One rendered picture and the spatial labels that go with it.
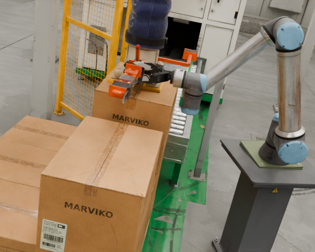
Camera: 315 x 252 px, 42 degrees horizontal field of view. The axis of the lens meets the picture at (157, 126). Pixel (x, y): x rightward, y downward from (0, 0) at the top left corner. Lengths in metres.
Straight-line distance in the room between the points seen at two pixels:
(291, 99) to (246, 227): 0.88
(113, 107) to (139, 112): 0.14
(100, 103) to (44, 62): 1.65
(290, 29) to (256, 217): 1.16
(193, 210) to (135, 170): 1.57
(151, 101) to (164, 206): 1.28
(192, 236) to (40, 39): 2.03
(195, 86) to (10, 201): 1.06
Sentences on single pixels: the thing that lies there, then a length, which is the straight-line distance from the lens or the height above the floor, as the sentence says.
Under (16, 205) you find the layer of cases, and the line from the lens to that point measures 2.11.
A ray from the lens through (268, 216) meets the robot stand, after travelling 2.62.
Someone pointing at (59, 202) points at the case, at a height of 0.84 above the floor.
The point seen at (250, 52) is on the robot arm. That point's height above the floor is 1.38.
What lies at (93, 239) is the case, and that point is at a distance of 1.70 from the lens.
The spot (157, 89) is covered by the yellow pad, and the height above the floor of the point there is 1.09.
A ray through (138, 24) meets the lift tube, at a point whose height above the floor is 1.39.
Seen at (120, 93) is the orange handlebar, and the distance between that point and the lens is 1.71.
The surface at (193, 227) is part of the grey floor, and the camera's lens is 3.04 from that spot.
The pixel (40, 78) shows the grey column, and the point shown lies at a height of 0.54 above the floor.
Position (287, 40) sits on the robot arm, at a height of 1.50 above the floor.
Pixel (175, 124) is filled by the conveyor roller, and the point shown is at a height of 0.55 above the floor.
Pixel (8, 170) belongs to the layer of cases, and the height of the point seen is 0.54.
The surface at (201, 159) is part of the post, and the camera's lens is 3.54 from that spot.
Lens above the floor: 1.80
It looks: 24 degrees down
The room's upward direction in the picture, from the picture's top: 11 degrees clockwise
